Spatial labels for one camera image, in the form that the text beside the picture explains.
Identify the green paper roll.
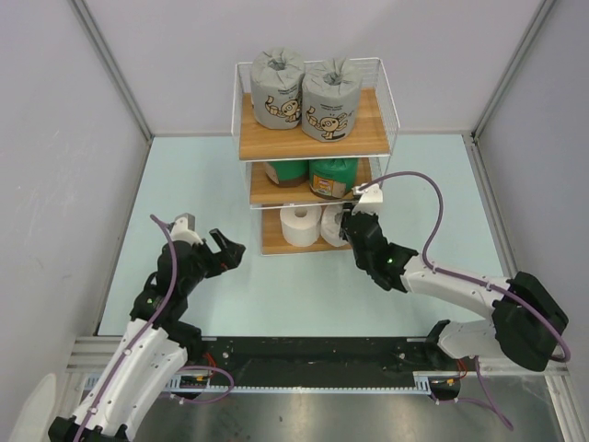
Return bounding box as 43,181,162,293
309,158,358,199
263,160,309,188

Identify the plain white paper roll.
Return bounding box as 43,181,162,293
279,205,322,248

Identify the white wire three-tier shelf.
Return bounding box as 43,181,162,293
229,57,398,256

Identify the grey paper roll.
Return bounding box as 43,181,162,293
250,47,305,130
301,58,363,143

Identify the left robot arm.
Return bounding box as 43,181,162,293
48,218,246,441

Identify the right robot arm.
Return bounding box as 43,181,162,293
340,204,569,372

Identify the white object bottom left corner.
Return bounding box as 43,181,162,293
8,373,57,442

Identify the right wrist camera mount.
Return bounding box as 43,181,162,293
352,183,384,215

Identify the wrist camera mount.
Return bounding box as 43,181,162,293
352,183,384,215
170,213,203,246

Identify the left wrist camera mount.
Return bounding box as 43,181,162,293
170,213,203,246

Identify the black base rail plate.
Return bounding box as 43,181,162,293
167,337,475,398

